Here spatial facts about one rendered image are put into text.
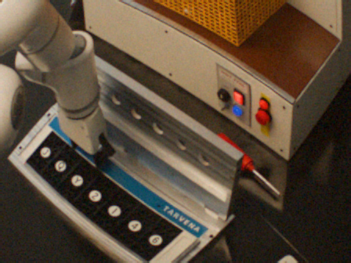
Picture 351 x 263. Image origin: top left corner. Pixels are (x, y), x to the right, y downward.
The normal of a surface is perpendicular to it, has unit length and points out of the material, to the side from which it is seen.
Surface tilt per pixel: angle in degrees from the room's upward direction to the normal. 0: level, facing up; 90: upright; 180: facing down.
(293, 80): 0
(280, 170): 0
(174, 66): 90
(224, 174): 81
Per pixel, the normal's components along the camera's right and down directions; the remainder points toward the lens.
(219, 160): -0.66, 0.55
